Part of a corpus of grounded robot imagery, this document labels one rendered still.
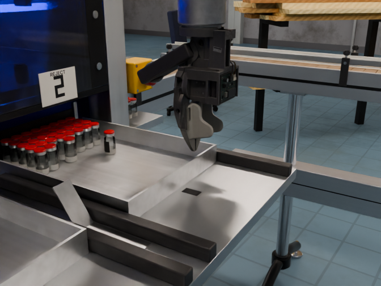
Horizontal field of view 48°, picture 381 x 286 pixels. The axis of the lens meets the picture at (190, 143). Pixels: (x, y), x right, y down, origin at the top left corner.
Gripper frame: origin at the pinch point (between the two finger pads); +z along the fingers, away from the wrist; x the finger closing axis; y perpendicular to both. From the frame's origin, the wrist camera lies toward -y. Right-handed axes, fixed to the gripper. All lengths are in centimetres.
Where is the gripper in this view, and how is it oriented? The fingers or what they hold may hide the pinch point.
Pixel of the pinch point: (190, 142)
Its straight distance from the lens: 74.9
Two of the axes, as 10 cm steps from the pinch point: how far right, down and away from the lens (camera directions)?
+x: 5.2, -3.0, 8.0
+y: 8.6, 1.8, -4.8
